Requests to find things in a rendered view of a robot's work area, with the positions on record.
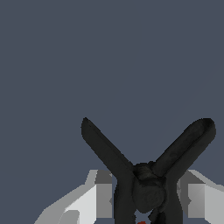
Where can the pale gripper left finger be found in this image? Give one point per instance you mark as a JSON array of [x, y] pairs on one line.
[[87, 201]]

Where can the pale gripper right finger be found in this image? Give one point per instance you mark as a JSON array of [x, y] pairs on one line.
[[201, 201]]

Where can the black spring clamp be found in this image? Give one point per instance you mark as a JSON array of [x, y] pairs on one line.
[[147, 186]]

